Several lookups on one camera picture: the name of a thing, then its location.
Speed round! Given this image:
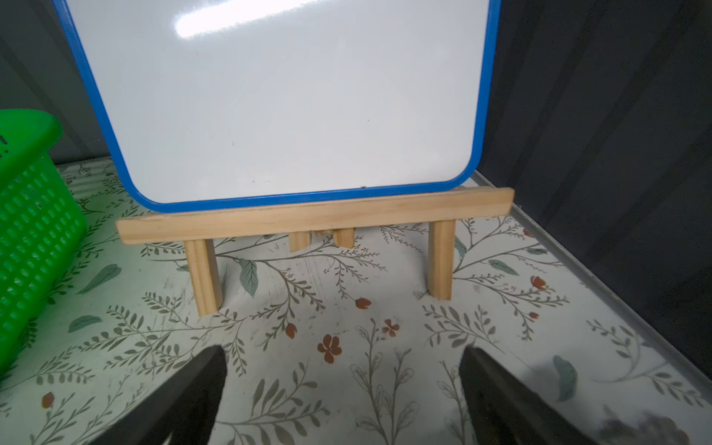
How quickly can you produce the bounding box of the dark grey scarf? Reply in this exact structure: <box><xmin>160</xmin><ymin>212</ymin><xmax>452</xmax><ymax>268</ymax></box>
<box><xmin>595</xmin><ymin>413</ymin><xmax>691</xmax><ymax>445</ymax></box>

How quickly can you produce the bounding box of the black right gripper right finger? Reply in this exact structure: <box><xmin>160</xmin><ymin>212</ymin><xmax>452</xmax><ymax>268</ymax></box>
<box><xmin>459</xmin><ymin>346</ymin><xmax>593</xmax><ymax>445</ymax></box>

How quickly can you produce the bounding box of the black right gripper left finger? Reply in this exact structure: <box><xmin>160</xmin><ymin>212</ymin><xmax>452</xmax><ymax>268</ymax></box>
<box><xmin>93</xmin><ymin>346</ymin><xmax>227</xmax><ymax>444</ymax></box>

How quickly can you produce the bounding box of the green plastic basket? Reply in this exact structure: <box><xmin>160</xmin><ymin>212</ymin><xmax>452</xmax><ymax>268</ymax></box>
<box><xmin>1</xmin><ymin>109</ymin><xmax>87</xmax><ymax>369</ymax></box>

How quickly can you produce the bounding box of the blue framed whiteboard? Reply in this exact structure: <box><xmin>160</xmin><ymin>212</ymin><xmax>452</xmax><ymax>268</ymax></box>
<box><xmin>55</xmin><ymin>1</ymin><xmax>502</xmax><ymax>213</ymax></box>

